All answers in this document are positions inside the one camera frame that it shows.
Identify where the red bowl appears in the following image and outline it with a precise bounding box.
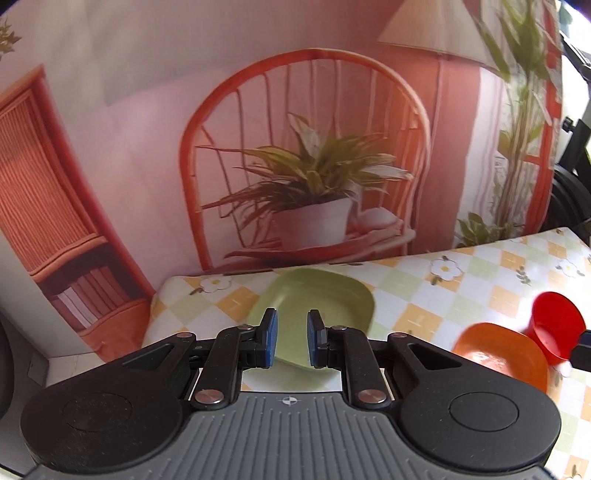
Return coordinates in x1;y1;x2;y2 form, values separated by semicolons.
524;292;586;366

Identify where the floral checkered tablecloth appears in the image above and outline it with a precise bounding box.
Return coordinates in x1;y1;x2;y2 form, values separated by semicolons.
143;228;590;479

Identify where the printed room backdrop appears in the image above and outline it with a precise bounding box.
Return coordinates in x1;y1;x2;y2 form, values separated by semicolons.
1;1;562;361

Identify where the green square plate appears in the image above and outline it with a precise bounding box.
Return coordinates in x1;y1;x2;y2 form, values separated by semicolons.
247;268;375;370

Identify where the black exercise bike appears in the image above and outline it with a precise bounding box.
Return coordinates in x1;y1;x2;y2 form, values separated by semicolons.
549;27;591;232

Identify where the orange square plate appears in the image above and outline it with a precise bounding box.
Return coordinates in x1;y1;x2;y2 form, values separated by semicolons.
453;323;549;393

